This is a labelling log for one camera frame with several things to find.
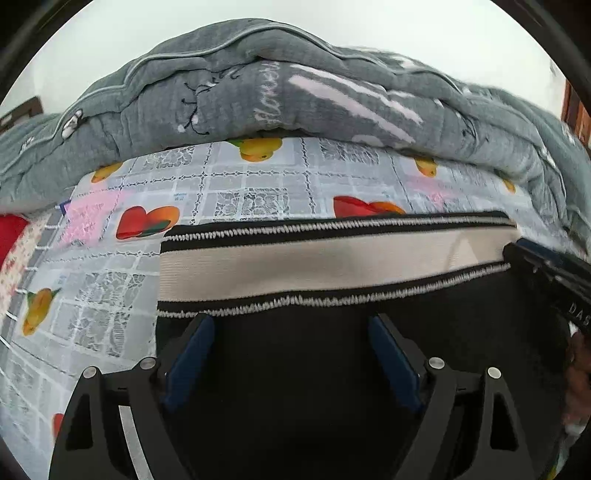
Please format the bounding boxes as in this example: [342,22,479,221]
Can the red pillow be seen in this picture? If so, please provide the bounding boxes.
[0,215,31,264]

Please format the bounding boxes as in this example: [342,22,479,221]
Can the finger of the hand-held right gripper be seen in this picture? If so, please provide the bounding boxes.
[502,237,568,301]

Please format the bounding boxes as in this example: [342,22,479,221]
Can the wooden furniture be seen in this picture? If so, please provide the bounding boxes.
[561,76,591,148]

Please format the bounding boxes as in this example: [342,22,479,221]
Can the person's right hand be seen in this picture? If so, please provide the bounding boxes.
[564,330,591,437]

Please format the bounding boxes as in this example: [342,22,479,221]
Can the brown wooden headboard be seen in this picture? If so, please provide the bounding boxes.
[0,95,44,134]

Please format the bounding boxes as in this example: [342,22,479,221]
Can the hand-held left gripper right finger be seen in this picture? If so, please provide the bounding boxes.
[368,313,539,480]

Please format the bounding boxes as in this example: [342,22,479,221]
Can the floral bed sheet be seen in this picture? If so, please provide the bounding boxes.
[0,212,51,319]

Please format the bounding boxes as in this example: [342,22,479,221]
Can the grey quilt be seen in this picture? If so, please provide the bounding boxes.
[0,23,591,257]

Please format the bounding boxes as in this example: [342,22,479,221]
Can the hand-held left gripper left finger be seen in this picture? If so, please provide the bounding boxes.
[48,313,217,480]

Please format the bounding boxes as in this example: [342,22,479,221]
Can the fruit print sheet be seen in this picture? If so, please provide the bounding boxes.
[0,136,573,480]

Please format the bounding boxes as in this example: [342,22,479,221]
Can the black pants with white stripe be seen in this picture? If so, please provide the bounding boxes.
[154,210,573,480]

